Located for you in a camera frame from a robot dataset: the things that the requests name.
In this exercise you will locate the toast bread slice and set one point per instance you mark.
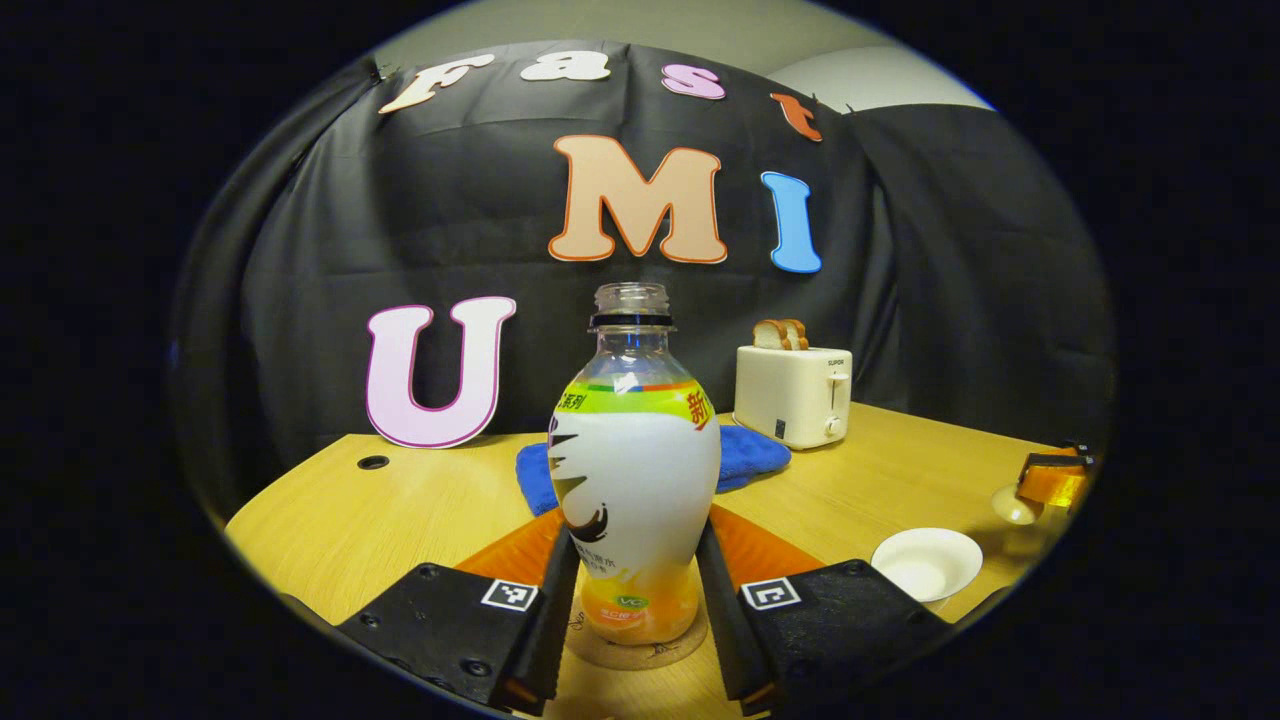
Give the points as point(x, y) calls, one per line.
point(768, 335)
point(798, 334)

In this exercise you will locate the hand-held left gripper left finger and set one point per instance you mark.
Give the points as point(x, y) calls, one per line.
point(555, 620)

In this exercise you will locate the black backdrop cloth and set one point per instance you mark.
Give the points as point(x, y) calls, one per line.
point(450, 230)

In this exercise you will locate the white teacup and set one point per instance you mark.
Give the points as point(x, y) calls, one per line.
point(925, 562)

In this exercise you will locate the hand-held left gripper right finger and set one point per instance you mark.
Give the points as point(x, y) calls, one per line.
point(725, 620)

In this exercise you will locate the blue folded towel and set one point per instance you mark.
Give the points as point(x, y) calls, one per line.
point(755, 455)

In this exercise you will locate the round cork coaster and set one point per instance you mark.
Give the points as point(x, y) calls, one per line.
point(640, 655)

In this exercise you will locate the white teacup lid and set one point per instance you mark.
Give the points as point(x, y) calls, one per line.
point(1012, 508)

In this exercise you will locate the water bottle with orange label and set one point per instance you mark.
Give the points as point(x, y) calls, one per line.
point(635, 470)

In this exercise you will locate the white toaster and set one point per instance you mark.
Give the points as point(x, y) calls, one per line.
point(790, 395)

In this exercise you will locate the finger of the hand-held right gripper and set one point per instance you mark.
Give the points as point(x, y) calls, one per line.
point(1055, 485)

